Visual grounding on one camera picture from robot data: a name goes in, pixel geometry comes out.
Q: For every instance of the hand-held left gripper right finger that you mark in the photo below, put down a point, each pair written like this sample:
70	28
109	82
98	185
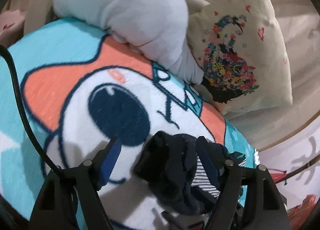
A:
207	162

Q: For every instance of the turquoise printed star blanket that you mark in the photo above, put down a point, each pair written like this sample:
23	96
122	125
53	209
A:
62	52

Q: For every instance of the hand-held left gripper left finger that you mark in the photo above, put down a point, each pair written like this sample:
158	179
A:
111	160

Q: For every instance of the red-orange cloth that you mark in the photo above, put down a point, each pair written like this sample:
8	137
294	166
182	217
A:
303	207

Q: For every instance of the white cloth bundle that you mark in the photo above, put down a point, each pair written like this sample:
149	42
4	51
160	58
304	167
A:
125	15

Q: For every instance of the striped pants with navy patch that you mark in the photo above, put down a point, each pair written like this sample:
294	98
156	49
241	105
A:
165	170

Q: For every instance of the cream floral pillow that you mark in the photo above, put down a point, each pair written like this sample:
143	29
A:
262	70

